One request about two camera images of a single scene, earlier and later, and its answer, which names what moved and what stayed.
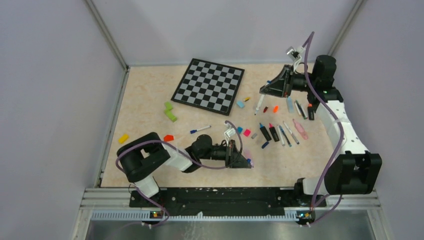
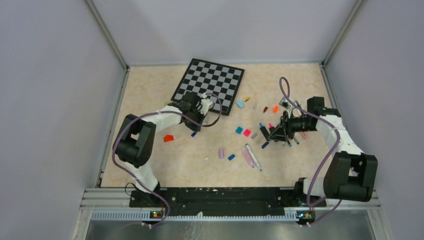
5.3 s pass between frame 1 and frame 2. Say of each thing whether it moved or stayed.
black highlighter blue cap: stayed
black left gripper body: moved
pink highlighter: stayed
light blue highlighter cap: stayed
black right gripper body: moved
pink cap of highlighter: stayed
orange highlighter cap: stayed
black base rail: stayed
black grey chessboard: stayed
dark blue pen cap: stayed
